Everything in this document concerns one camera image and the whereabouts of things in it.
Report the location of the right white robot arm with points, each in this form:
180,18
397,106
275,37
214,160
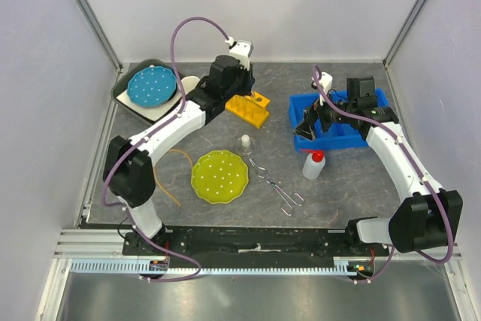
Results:
428,215

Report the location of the pink mug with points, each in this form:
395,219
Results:
189,83

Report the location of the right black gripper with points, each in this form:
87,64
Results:
307,128

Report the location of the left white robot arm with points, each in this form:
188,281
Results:
128,170

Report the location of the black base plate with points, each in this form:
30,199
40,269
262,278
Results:
264,245

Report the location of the metal crucible tongs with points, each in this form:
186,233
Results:
288,201

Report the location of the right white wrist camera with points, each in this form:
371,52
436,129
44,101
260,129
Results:
323,79

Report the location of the green dotted plate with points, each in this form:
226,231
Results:
219,177

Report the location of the yellow test tube rack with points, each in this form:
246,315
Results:
251,108

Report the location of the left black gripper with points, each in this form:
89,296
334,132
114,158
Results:
249,79

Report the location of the glass flask white stopper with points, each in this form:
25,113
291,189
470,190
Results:
246,145

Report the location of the slotted cable duct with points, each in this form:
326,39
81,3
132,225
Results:
338,267

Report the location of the blue plastic bin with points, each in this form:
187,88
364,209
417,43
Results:
338,137

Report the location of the white square plate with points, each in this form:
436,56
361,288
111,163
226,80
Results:
149,114

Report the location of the blue dotted plate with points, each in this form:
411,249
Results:
152,87

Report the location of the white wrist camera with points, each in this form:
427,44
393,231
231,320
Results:
240,50
323,79

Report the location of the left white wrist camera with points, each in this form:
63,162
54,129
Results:
240,50

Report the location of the white wash bottle red cap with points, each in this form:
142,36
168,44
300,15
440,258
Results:
314,163

